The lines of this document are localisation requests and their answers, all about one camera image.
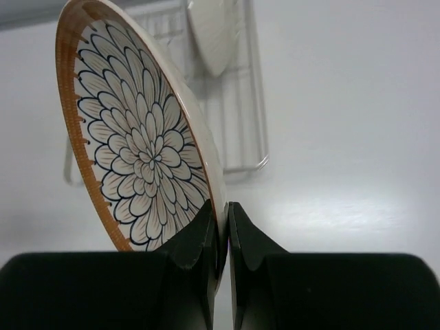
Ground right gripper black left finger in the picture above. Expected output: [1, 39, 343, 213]
[1, 202, 217, 329]

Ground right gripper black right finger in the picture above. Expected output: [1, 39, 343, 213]
[228, 202, 439, 329]

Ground flower pattern brown-rimmed plate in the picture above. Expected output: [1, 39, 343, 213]
[55, 1, 228, 276]

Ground brown-rimmed plate in rack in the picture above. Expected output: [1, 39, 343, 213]
[186, 0, 239, 77]

